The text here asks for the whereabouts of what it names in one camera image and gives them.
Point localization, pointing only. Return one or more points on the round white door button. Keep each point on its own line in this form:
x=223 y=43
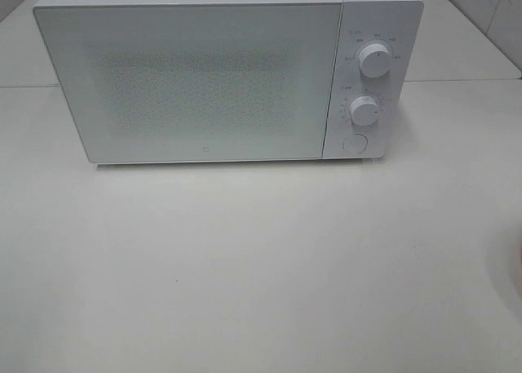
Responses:
x=355 y=144

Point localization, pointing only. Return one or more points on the white microwave door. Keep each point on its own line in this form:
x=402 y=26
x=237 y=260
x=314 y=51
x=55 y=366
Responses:
x=197 y=83

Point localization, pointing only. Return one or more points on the lower white timer knob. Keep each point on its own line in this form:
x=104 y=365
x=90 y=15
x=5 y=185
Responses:
x=364 y=110

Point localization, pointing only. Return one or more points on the white microwave oven body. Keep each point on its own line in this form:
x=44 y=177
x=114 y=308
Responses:
x=394 y=22

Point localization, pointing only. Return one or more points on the upper white power knob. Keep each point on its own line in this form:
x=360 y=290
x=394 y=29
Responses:
x=374 y=59

